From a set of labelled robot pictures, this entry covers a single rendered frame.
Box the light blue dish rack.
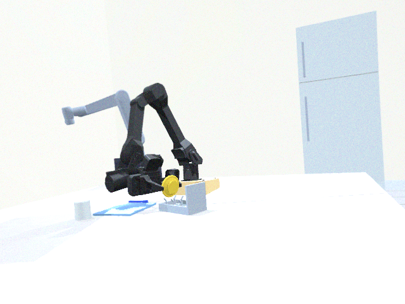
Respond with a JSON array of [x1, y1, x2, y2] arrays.
[[158, 182, 207, 215]]

